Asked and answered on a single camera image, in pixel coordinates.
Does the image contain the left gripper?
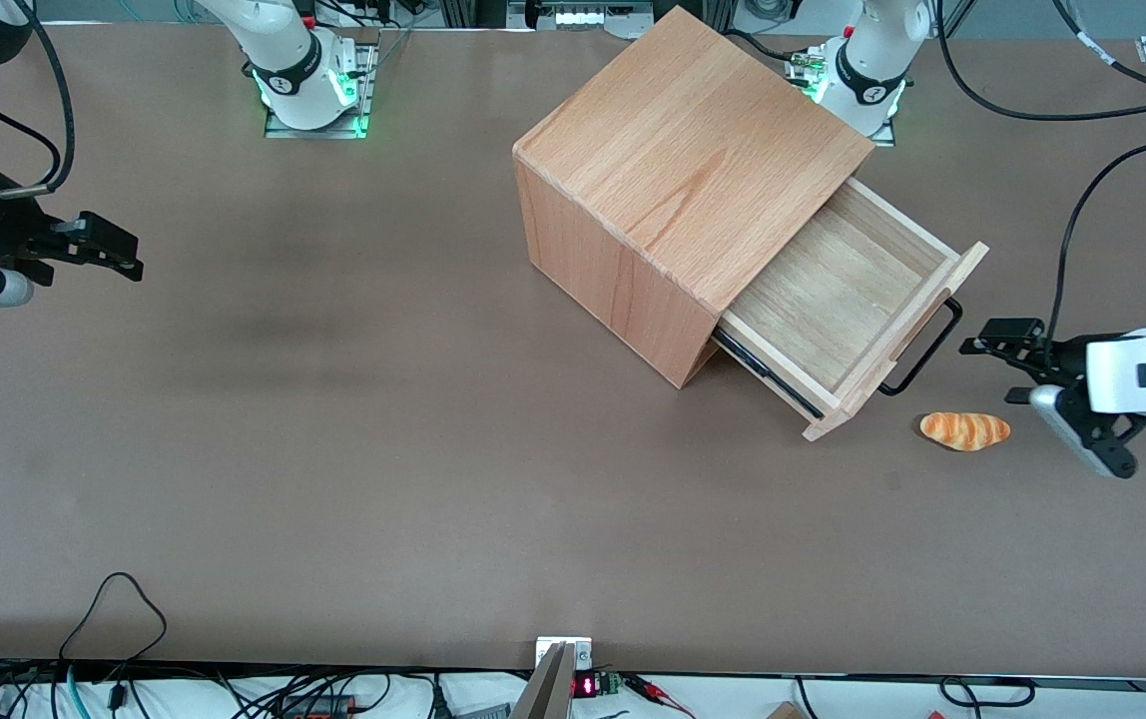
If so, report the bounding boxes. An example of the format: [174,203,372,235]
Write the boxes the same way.
[960,318,1146,418]

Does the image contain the black metal drawer handle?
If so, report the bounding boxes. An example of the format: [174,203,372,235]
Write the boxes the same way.
[877,297,964,396]

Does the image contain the light wooden drawer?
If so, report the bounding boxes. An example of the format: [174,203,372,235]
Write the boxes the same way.
[711,178,990,442]

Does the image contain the light wooden drawer cabinet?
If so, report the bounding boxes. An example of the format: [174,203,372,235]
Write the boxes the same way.
[511,5,875,390]

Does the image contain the orange toy bread roll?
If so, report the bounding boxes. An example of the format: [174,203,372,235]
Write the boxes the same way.
[919,411,1012,452]

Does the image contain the red and black clip leads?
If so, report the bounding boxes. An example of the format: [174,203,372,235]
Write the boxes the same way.
[623,674,696,719]

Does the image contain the orange electronic device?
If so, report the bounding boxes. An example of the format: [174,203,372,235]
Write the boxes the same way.
[279,693,359,719]

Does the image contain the white power strip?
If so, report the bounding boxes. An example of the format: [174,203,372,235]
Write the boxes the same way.
[553,3,654,28]

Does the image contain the grey angled mounting bar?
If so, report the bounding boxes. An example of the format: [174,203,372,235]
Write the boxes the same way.
[510,642,577,719]

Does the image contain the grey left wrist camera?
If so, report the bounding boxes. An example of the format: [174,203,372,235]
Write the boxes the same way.
[1028,382,1146,481]

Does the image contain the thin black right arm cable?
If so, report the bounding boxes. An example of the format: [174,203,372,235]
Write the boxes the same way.
[0,63,65,186]

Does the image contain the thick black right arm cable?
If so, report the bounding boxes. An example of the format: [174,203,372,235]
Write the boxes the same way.
[0,0,76,199]

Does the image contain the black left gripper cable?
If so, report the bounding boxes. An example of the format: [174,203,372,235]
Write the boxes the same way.
[1044,140,1146,346]

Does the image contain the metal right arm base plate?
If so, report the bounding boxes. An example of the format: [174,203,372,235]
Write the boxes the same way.
[264,28,380,140]

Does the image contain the long black sagging cable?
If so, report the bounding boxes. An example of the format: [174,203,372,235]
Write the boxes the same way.
[935,0,1146,122]

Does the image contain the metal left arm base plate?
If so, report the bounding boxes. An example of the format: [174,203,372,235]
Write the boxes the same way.
[786,48,898,149]

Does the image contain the thin black looped cable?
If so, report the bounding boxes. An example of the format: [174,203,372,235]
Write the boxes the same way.
[58,571,170,665]

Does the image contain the black cable with white label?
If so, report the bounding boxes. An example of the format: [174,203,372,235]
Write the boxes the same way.
[1052,0,1146,102]

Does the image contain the black oval cable loop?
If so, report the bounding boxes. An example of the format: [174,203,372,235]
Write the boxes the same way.
[939,676,1038,709]

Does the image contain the black left arm base cable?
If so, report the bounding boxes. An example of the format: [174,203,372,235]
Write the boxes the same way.
[723,28,814,71]

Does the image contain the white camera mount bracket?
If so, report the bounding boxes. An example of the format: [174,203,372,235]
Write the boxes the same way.
[535,636,595,672]

